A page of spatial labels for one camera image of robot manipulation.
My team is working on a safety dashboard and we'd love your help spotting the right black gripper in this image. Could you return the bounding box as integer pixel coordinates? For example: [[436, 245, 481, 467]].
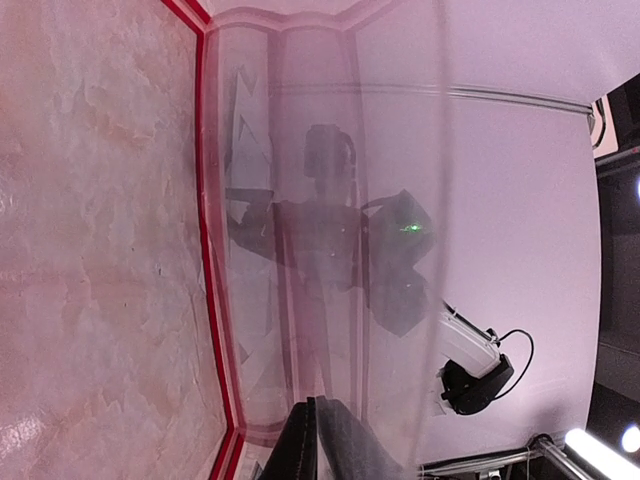
[[227, 188, 365, 292]]

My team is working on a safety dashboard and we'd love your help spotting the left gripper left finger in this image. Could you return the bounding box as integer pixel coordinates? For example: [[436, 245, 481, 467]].
[[259, 397, 318, 480]]

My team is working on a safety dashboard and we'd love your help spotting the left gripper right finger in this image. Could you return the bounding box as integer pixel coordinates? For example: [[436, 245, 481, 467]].
[[315, 396, 405, 479]]

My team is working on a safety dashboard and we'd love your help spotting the clear acrylic sheet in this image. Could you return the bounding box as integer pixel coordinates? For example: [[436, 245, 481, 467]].
[[201, 1, 451, 479]]

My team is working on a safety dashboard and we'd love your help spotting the wooden red photo frame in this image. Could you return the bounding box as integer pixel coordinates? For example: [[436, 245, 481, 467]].
[[159, 0, 281, 480]]

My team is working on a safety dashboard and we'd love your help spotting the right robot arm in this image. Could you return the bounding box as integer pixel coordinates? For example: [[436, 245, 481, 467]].
[[225, 188, 514, 416]]

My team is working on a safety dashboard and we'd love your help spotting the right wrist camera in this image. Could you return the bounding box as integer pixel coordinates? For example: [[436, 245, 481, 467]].
[[304, 124, 356, 205]]

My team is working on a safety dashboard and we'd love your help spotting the right aluminium post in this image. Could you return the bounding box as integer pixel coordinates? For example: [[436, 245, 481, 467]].
[[449, 86, 592, 115]]

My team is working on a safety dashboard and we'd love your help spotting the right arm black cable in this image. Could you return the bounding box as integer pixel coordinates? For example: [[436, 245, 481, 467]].
[[492, 327, 535, 401]]

